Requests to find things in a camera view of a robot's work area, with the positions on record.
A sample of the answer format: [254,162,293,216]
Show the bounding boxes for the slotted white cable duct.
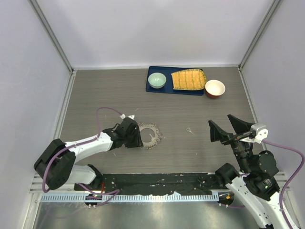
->
[41,192,219,203]

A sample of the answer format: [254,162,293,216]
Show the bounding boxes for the purple cable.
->
[42,107,126,206]
[262,139,305,229]

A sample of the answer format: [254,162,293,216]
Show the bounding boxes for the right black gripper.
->
[208,114,253,172]

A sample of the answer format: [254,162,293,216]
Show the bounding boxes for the brown bowl white inside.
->
[205,80,226,99]

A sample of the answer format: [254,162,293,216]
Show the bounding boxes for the yellow woven bamboo basket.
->
[171,69,207,91]

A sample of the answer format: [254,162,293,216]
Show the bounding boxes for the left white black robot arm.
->
[33,117,143,193]

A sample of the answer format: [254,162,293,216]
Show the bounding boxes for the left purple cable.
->
[42,107,126,206]

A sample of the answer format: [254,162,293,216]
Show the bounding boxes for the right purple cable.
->
[262,139,305,229]

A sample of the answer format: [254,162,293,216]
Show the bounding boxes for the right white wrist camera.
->
[249,123,268,144]

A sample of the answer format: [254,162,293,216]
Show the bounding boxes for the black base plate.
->
[86,173,226,196]

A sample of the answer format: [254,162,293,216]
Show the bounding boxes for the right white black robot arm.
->
[208,114,298,229]

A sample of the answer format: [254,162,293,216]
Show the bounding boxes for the pale green bowl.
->
[148,73,166,89]

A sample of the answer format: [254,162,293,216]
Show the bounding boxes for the dark blue tray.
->
[146,66,204,96]

